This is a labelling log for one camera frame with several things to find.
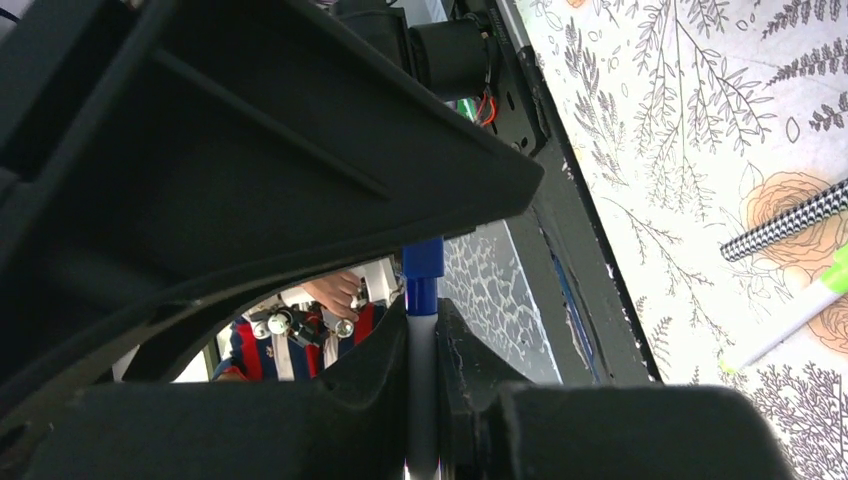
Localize floral table mat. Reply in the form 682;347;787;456
517;1;847;479

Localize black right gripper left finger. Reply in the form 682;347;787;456
25;302;407;479

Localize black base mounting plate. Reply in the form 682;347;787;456
445;1;659;385

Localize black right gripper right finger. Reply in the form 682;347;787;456
437;299;792;479

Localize grey pen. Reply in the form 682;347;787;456
720;179;847;262

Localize green capped marker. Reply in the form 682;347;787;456
719;246;847;374

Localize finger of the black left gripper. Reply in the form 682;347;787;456
1;1;544;424

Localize blue capped marker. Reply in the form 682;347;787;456
403;237;444;479

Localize person hand in background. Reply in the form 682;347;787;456
301;271;361;322

